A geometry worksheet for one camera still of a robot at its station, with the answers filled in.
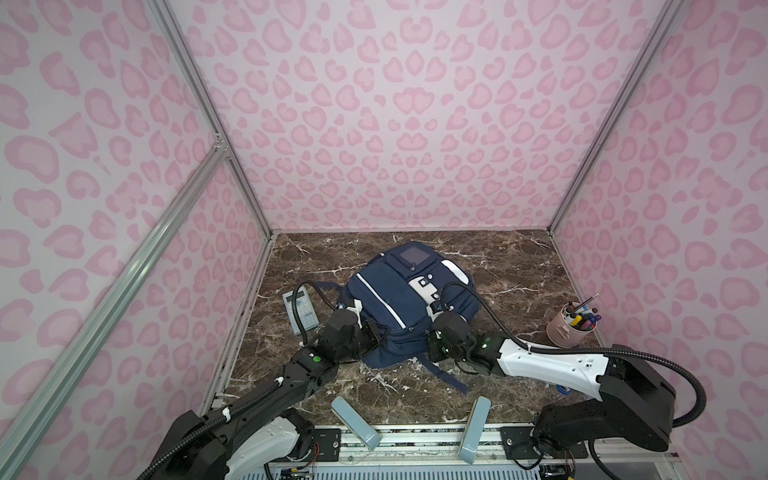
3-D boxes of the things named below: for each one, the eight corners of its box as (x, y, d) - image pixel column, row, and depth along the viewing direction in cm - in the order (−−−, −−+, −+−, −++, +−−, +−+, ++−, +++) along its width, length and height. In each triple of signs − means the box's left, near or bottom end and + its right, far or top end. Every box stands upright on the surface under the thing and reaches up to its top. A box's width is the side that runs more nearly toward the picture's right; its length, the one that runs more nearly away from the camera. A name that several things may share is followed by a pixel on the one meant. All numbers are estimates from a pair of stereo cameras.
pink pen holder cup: (550, 349, 91) (571, 327, 80) (542, 323, 96) (560, 300, 85) (577, 349, 91) (601, 327, 80) (567, 323, 96) (588, 300, 85)
